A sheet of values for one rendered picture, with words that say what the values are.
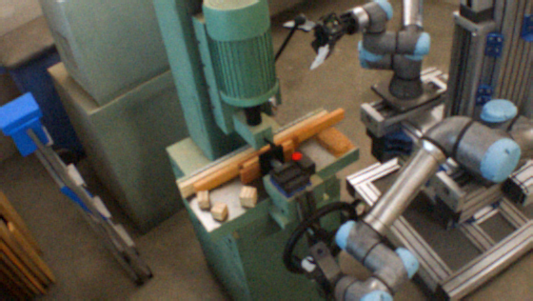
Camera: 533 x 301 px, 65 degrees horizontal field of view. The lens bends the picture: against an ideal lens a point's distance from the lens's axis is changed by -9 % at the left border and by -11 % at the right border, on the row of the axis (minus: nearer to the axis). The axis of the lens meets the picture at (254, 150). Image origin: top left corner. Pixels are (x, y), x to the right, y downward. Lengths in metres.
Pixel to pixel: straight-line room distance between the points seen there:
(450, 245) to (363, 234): 1.12
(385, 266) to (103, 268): 1.83
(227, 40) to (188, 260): 1.53
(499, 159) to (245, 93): 0.71
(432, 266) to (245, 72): 1.28
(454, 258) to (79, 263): 1.99
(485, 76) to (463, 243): 0.83
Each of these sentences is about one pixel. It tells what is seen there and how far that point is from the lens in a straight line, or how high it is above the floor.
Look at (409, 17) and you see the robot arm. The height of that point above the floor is 1.31.
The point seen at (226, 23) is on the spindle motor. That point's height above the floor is 1.47.
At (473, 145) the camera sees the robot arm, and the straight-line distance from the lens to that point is 1.21.
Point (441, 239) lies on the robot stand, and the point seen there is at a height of 0.21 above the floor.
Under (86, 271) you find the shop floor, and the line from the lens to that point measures 2.68.
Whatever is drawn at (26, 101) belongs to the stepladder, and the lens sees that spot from 1.84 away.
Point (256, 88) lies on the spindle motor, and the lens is 1.31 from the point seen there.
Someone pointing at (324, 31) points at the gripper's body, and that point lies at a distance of 1.34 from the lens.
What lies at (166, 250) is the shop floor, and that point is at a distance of 2.58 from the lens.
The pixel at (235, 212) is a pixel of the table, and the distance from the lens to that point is 1.44.
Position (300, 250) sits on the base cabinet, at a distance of 1.78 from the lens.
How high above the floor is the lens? 1.99
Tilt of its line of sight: 42 degrees down
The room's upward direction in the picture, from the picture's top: 10 degrees counter-clockwise
